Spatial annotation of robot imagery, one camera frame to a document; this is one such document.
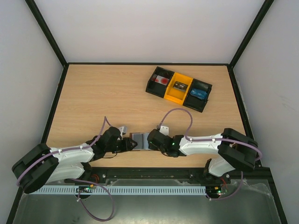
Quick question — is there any blue credit card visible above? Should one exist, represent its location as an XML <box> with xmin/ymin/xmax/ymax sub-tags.
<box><xmin>190</xmin><ymin>88</ymin><xmax>207</xmax><ymax>100</ymax></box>

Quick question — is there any black bin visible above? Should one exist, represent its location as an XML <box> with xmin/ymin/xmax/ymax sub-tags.
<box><xmin>145</xmin><ymin>66</ymin><xmax>174</xmax><ymax>98</ymax></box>
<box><xmin>183</xmin><ymin>79</ymin><xmax>212</xmax><ymax>112</ymax></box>

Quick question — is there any yellow bin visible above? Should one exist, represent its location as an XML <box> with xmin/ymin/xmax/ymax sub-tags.
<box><xmin>163</xmin><ymin>72</ymin><xmax>193</xmax><ymax>105</ymax></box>

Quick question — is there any red white card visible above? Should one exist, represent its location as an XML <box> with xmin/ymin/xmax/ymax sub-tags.
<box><xmin>151</xmin><ymin>74</ymin><xmax>169</xmax><ymax>86</ymax></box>

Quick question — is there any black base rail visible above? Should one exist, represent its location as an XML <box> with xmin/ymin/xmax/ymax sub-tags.
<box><xmin>92</xmin><ymin>168</ymin><xmax>207</xmax><ymax>184</ymax></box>

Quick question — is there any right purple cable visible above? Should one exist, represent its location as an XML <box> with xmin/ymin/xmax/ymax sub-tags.
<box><xmin>158</xmin><ymin>108</ymin><xmax>262</xmax><ymax>203</ymax></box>

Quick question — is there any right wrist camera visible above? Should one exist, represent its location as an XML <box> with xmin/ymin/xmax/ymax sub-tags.
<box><xmin>157</xmin><ymin>125</ymin><xmax>169</xmax><ymax>135</ymax></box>

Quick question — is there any purple cable loop front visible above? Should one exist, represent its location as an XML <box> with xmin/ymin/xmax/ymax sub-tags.
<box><xmin>70</xmin><ymin>178</ymin><xmax>115</xmax><ymax>221</ymax></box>

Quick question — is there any black bin left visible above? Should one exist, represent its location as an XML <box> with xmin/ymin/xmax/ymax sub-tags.
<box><xmin>145</xmin><ymin>66</ymin><xmax>174</xmax><ymax>98</ymax></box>

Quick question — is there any blue slotted cable duct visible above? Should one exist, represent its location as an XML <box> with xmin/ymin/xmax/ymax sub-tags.
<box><xmin>32</xmin><ymin>185</ymin><xmax>206</xmax><ymax>196</ymax></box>

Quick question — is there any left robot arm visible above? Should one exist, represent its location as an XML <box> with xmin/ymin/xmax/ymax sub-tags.
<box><xmin>12</xmin><ymin>126</ymin><xmax>138</xmax><ymax>194</ymax></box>

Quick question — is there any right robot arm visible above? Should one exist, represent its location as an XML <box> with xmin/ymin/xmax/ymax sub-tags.
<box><xmin>147</xmin><ymin>128</ymin><xmax>261</xmax><ymax>183</ymax></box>

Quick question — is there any brown leather card holder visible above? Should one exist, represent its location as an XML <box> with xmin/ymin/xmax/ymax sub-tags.
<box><xmin>129</xmin><ymin>133</ymin><xmax>149</xmax><ymax>151</ymax></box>

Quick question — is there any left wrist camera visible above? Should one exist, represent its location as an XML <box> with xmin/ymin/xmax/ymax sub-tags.
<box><xmin>118</xmin><ymin>126</ymin><xmax>128</xmax><ymax>136</ymax></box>

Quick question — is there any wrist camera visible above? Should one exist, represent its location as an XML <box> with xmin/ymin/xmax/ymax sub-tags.
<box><xmin>118</xmin><ymin>126</ymin><xmax>128</xmax><ymax>136</ymax></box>
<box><xmin>157</xmin><ymin>125</ymin><xmax>169</xmax><ymax>135</ymax></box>

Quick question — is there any black bin right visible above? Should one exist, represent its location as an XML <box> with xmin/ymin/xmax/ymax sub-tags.
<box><xmin>183</xmin><ymin>79</ymin><xmax>212</xmax><ymax>112</ymax></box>

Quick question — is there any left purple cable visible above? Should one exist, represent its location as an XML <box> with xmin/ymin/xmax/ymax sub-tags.
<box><xmin>15</xmin><ymin>116</ymin><xmax>122</xmax><ymax>187</ymax></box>

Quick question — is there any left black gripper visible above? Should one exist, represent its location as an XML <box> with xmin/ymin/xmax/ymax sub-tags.
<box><xmin>106</xmin><ymin>137</ymin><xmax>138</xmax><ymax>154</ymax></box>

